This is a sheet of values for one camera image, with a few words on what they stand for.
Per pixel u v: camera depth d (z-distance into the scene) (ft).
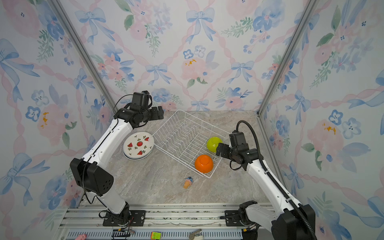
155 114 2.40
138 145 3.20
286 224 1.23
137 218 2.44
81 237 2.22
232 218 2.40
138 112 1.97
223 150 2.35
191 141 3.30
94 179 1.44
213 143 3.11
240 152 1.94
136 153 3.09
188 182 2.73
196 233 2.31
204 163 2.81
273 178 1.51
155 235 2.23
